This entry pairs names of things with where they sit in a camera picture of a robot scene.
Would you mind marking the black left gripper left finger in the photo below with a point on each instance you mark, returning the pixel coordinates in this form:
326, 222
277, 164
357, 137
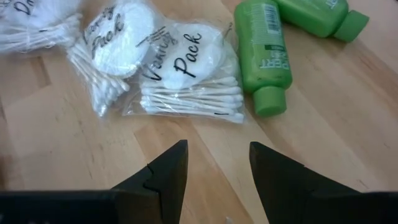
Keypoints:
172, 180

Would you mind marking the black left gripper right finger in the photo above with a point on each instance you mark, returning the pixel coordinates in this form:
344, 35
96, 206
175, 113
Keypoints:
280, 186

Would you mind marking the clear vanity pack bag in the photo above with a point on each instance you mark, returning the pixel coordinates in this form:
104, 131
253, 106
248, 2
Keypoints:
37, 28
186, 62
121, 40

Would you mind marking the green shampoo bottle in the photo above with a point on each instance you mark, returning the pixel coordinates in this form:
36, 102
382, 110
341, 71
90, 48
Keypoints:
317, 18
264, 62

